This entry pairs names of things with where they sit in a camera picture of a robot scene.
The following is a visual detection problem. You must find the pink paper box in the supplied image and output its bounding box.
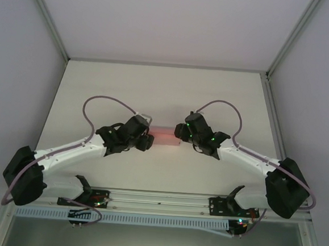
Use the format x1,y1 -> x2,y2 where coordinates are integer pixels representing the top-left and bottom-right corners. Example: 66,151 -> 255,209
148,125 -> 182,148

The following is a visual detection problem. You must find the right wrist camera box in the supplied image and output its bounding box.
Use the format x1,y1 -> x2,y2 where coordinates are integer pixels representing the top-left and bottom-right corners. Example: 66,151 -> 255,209
182,110 -> 214,139

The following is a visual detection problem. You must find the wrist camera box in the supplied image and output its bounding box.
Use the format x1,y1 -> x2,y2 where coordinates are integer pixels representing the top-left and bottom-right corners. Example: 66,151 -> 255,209
123,111 -> 155,139
182,110 -> 214,139

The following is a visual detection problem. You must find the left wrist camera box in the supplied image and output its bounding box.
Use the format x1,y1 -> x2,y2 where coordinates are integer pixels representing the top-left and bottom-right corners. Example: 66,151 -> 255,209
123,111 -> 155,139

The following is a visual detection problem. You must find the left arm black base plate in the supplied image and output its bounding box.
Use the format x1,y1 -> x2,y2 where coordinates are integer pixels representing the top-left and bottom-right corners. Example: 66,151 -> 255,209
57,185 -> 111,210

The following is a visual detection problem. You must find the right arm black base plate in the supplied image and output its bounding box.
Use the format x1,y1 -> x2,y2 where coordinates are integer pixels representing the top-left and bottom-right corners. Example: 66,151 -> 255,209
207,195 -> 261,220

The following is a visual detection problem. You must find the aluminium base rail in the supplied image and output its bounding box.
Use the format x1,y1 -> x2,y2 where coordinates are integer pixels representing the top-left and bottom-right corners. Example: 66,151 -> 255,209
109,189 -> 211,210

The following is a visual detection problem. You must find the aluminium table side rail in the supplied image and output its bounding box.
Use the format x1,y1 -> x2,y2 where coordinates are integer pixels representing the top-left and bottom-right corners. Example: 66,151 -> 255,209
249,73 -> 329,246

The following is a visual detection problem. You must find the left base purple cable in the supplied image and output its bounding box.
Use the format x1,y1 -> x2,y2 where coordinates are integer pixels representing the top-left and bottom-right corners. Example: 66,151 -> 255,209
59,197 -> 104,227

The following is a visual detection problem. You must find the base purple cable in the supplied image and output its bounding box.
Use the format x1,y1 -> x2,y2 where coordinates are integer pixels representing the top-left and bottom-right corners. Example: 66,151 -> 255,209
59,197 -> 104,227
229,205 -> 267,240

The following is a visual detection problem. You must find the white slotted cable duct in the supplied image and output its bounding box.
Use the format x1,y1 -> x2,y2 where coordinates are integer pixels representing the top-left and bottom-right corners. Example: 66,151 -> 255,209
14,202 -> 231,235

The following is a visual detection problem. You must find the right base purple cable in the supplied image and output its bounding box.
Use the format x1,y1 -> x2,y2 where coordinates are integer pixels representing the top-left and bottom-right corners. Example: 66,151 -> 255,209
229,205 -> 267,240

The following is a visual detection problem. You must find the aluminium frame post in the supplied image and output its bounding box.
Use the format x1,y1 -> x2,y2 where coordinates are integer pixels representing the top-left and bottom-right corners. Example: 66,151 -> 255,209
17,0 -> 76,62
265,0 -> 324,82

